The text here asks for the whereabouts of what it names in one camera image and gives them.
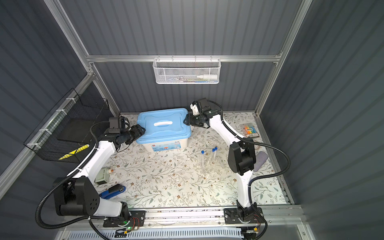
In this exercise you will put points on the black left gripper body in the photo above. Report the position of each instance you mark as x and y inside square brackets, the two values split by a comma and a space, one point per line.
[128, 135]

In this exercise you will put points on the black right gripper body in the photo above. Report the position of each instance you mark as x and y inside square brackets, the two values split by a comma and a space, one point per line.
[196, 120]

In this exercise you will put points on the blue plastic box lid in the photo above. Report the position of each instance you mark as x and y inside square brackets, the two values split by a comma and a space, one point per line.
[163, 126]

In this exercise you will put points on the white plastic storage box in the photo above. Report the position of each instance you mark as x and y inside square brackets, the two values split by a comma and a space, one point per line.
[166, 146]

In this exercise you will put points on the blue capped test tube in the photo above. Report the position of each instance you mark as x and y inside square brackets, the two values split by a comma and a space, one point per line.
[214, 152]
[203, 167]
[216, 159]

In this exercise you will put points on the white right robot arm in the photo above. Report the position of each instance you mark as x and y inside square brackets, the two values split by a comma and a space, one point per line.
[241, 157]

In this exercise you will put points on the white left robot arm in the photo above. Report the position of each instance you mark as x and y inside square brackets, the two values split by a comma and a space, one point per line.
[76, 195]

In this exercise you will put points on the white bottle in basket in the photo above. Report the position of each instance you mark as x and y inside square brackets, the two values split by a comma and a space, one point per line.
[208, 77]

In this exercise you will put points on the small green white device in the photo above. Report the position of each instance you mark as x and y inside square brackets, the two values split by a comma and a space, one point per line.
[103, 176]

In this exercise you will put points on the colourful pH paper pack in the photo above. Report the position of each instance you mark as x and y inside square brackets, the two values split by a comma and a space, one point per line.
[250, 131]

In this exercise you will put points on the blue object at table edge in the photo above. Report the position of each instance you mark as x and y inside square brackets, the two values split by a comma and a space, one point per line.
[112, 192]

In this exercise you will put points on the grey oval stone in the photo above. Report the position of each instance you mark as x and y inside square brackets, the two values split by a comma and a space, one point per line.
[261, 158]

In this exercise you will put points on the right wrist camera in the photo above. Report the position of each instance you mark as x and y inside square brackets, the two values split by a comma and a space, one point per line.
[195, 108]

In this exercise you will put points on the white wire mesh basket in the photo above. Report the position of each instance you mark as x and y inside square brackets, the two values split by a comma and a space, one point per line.
[185, 72]

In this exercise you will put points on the black wire wall basket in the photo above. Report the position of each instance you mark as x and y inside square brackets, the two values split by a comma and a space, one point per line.
[66, 137]

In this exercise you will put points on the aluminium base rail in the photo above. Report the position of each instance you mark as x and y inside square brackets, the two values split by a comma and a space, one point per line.
[196, 218]

